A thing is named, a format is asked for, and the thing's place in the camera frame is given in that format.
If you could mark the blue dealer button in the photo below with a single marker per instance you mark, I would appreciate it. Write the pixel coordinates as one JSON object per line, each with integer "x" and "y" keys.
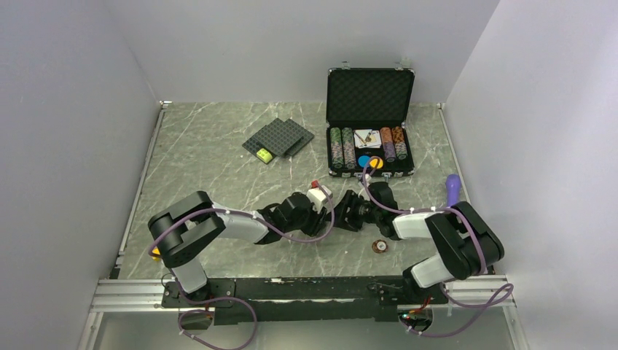
{"x": 364, "y": 160}

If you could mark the purple-grey chip stack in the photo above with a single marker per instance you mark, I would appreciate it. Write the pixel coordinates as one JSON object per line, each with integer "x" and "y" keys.
{"x": 349, "y": 155}

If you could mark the purple chip stack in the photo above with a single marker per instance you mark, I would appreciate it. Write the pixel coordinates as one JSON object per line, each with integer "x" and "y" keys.
{"x": 389, "y": 152}

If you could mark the grey chip stack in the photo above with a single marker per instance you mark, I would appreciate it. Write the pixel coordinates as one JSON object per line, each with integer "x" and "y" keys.
{"x": 337, "y": 153}

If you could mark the dark foam pad top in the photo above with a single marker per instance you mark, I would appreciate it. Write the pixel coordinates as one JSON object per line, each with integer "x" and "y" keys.
{"x": 275, "y": 137}

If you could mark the purple cylinder object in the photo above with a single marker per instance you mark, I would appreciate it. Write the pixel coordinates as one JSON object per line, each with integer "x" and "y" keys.
{"x": 453, "y": 186}

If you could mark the yellow dealer button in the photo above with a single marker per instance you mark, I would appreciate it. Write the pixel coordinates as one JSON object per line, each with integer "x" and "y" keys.
{"x": 376, "y": 163}

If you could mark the yellow-green dice block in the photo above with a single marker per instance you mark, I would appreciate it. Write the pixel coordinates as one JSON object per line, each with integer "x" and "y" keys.
{"x": 264, "y": 155}

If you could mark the playing cards deck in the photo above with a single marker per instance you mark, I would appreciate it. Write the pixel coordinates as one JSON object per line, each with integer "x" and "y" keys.
{"x": 367, "y": 138}

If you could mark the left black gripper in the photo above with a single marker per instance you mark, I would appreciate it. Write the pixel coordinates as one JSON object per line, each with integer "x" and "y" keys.
{"x": 318, "y": 221}

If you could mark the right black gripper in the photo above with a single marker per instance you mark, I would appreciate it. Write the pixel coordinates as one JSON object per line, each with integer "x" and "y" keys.
{"x": 345, "y": 220}

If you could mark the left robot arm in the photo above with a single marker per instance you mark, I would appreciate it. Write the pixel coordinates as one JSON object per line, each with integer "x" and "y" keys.
{"x": 182, "y": 231}

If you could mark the small yellow object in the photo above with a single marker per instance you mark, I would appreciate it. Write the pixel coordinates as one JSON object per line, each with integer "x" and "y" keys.
{"x": 155, "y": 255}

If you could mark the black base frame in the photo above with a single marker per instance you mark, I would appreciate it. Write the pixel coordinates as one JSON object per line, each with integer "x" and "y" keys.
{"x": 304, "y": 299}

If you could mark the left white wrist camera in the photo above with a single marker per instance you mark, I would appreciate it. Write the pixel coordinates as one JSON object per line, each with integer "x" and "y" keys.
{"x": 320, "y": 196}

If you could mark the black poker case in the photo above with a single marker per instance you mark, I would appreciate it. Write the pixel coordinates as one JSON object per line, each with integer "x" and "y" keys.
{"x": 369, "y": 98}

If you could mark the dark green chip stack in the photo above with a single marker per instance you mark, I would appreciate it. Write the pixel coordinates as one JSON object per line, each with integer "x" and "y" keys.
{"x": 347, "y": 137}

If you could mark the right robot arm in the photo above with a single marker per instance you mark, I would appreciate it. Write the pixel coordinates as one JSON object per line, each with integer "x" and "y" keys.
{"x": 465, "y": 245}

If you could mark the small chip stack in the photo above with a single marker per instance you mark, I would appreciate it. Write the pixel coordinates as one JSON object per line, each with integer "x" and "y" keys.
{"x": 401, "y": 150}

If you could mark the red chip stack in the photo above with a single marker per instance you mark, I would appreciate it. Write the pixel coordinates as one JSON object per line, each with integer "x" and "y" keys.
{"x": 386, "y": 135}

